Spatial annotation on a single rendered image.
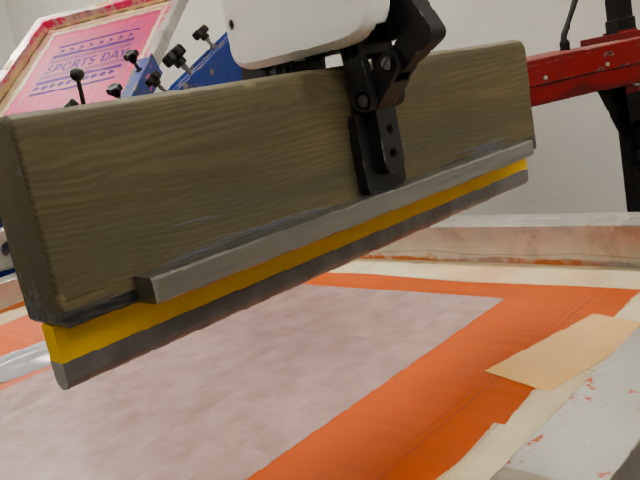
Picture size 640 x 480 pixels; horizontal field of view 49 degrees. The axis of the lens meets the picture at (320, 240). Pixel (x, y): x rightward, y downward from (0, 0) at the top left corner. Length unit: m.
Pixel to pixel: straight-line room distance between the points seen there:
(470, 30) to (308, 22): 2.33
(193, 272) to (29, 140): 0.07
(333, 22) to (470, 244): 0.37
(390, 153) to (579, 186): 2.21
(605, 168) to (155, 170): 2.29
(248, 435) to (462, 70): 0.25
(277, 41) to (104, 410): 0.28
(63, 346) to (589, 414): 0.21
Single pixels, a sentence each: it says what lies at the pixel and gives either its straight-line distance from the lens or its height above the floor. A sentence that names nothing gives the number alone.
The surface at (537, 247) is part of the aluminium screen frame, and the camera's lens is 0.63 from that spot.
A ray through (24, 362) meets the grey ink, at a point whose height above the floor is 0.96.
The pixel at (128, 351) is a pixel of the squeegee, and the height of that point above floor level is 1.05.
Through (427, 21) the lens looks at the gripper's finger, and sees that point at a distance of 0.33.
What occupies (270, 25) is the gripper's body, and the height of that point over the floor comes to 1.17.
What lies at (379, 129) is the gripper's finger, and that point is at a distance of 0.35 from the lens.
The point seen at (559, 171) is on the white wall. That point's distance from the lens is 2.57.
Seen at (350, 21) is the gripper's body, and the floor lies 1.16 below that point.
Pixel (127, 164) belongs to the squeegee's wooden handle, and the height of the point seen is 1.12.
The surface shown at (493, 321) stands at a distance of 0.52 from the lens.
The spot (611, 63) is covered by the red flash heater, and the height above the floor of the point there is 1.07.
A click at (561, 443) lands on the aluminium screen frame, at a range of 0.29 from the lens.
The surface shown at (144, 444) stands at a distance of 0.45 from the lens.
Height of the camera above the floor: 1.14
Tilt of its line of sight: 12 degrees down
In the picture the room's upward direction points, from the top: 11 degrees counter-clockwise
